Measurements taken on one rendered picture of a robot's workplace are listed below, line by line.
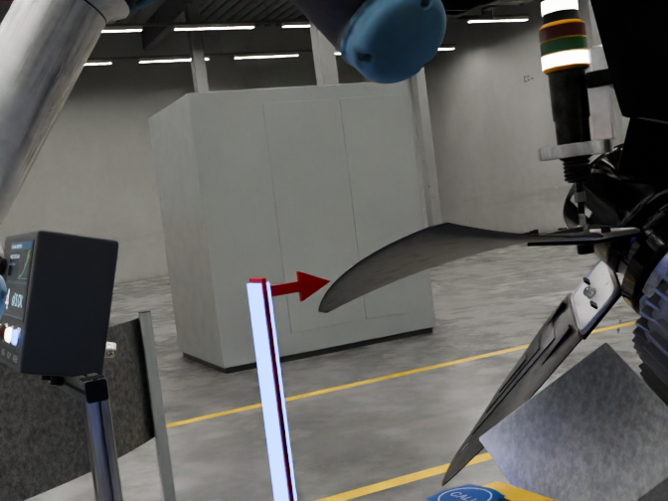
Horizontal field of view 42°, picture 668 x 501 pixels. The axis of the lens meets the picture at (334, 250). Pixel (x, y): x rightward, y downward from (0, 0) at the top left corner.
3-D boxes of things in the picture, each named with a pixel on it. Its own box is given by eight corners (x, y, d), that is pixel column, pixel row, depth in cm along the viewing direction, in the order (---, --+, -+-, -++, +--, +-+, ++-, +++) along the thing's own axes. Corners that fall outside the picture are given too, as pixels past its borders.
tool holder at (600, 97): (639, 149, 84) (628, 48, 84) (631, 148, 78) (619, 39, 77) (546, 161, 88) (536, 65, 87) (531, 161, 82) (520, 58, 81)
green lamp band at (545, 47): (590, 52, 84) (589, 39, 84) (584, 47, 80) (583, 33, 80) (546, 60, 86) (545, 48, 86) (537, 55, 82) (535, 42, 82)
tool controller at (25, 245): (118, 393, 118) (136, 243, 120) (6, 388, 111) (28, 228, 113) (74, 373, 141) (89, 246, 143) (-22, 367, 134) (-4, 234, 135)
